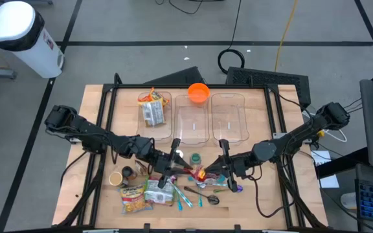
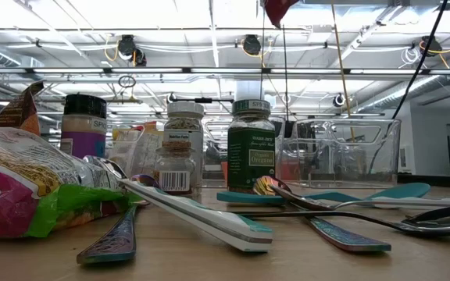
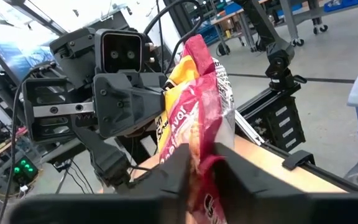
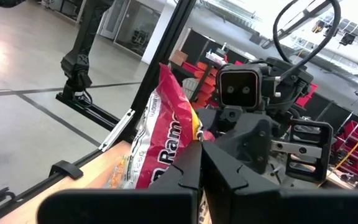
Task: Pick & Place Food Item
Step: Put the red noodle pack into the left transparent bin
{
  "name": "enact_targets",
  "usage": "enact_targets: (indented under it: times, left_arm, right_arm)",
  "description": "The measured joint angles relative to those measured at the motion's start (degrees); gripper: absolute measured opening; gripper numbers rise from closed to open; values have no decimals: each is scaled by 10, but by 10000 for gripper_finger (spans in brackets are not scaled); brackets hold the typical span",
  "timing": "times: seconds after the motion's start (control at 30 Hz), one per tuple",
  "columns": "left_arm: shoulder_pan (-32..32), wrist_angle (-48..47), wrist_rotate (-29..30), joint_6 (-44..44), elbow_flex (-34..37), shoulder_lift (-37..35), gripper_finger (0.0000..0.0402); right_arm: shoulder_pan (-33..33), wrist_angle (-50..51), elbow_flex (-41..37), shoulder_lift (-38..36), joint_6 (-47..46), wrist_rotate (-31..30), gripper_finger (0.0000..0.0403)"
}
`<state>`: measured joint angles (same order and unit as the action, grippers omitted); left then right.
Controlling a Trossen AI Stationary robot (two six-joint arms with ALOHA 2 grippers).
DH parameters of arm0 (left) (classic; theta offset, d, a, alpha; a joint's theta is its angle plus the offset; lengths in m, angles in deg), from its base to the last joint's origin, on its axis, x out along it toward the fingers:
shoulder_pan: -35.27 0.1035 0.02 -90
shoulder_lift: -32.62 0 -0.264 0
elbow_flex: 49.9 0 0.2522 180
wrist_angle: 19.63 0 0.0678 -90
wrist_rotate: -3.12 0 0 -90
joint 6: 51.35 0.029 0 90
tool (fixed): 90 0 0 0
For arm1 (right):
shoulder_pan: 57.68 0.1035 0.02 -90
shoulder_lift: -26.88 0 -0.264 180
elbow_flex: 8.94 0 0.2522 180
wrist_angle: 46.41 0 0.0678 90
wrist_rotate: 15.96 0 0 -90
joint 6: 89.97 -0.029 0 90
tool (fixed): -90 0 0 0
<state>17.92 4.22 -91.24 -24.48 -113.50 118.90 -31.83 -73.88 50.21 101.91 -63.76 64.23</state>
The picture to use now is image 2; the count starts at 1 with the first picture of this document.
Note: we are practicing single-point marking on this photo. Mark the green oregano jar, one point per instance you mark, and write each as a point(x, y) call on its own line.
point(251, 156)

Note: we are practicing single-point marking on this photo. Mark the white lid spice jar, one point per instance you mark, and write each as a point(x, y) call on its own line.
point(184, 117)

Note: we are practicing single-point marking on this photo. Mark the small cork stoppered jar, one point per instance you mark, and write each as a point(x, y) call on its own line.
point(174, 171)

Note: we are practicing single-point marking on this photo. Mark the red Maruchan ramen packet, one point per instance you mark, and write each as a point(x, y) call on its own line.
point(277, 9)

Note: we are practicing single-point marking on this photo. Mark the purple label spice jar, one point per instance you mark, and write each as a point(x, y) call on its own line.
point(83, 132)

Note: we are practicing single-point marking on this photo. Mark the teal plastic spoon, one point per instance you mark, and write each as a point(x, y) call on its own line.
point(404, 190)

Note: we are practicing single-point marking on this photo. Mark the brown seasoning sachet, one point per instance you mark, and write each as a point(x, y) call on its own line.
point(18, 111)

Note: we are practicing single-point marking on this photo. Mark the multicolour ramen packet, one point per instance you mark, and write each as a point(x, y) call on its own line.
point(14, 175)

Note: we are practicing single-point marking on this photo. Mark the dark metal spoon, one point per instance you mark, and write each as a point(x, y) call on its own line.
point(436, 228)

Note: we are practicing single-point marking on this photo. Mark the orange plastic bowl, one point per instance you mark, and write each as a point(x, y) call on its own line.
point(225, 171)

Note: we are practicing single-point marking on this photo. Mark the long ceiling light bar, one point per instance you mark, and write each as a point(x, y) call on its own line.
point(225, 71)

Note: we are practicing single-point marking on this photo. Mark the small black ceiling reel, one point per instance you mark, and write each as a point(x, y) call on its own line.
point(339, 99)

